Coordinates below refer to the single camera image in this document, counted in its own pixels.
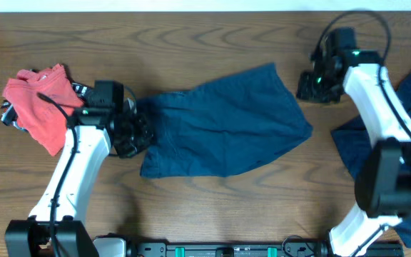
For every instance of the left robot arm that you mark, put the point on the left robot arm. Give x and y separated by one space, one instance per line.
55 226

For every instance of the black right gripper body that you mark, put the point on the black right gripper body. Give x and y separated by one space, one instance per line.
320 86

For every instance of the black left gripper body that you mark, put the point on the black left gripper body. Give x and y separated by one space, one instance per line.
133 135

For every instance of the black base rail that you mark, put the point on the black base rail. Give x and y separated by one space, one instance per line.
293 246

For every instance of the red folded t-shirt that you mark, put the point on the red folded t-shirt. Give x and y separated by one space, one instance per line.
44 122

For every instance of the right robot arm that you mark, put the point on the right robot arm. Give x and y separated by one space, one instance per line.
383 186

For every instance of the black patterned folded garment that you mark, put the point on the black patterned folded garment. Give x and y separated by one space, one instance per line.
9 116

